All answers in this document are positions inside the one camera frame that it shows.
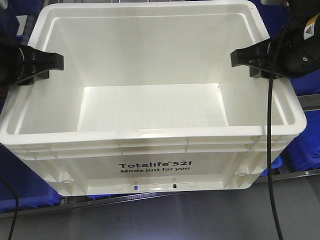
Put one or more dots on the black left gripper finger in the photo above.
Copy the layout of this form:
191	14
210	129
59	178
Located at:
42	76
36	62

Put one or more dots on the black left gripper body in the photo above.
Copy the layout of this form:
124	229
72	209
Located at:
11	55

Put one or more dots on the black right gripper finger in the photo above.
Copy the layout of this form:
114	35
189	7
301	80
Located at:
255	72
256	56

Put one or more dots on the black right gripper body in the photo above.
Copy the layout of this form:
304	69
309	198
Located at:
299	52

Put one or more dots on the white Totelife plastic bin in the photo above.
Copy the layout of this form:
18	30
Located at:
147	101

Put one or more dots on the blue bin right shelf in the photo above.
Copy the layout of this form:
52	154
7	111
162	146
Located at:
304	150

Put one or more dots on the blue bin shelf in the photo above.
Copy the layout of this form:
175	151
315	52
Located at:
31	190
304	150

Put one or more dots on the blue bin left shelf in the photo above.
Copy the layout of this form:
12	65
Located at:
31	190

